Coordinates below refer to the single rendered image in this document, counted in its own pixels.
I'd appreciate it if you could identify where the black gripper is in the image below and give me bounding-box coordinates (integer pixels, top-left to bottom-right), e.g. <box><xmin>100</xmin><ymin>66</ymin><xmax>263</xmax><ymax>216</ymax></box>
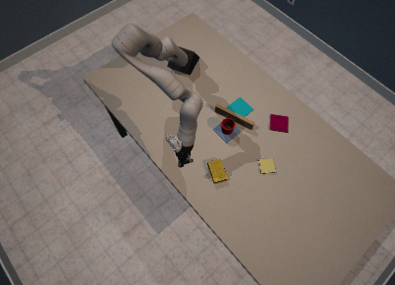
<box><xmin>175</xmin><ymin>145</ymin><xmax>194</xmax><ymax>168</ymax></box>

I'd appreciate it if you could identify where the red cup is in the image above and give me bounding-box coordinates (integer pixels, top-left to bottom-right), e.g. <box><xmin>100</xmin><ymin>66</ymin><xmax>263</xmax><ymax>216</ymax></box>
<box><xmin>221</xmin><ymin>118</ymin><xmax>236</xmax><ymax>135</ymax></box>

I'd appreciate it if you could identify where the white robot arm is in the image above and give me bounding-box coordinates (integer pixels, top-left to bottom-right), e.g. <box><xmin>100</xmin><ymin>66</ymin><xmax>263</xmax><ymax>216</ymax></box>
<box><xmin>111</xmin><ymin>24</ymin><xmax>203</xmax><ymax>152</ymax></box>

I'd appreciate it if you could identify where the yellow sponge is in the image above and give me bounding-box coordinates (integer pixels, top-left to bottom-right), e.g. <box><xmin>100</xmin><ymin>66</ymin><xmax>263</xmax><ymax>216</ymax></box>
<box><xmin>207</xmin><ymin>159</ymin><xmax>228</xmax><ymax>184</ymax></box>

